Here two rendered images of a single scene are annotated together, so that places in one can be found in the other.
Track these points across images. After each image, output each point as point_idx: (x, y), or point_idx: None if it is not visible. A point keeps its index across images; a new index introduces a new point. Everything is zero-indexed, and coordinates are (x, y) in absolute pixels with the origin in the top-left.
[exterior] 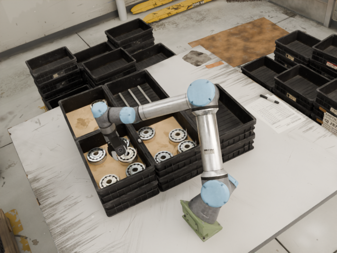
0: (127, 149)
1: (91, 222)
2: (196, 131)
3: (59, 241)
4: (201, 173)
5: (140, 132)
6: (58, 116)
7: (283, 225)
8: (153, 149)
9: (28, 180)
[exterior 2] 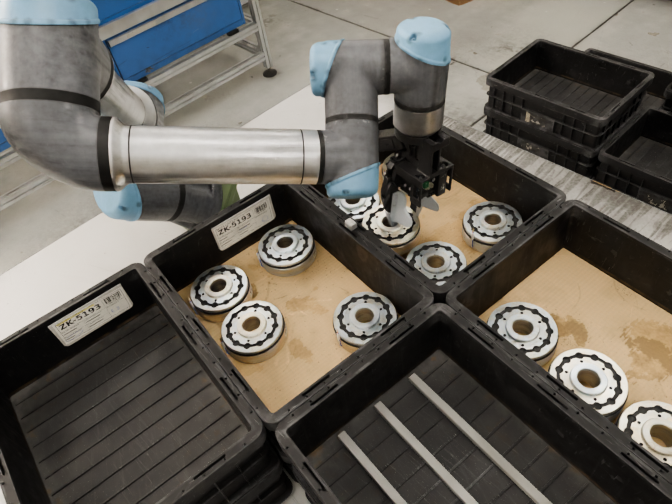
0: (383, 206)
1: None
2: (173, 287)
3: (484, 139)
4: (150, 108)
5: (384, 315)
6: None
7: (52, 245)
8: (330, 285)
9: None
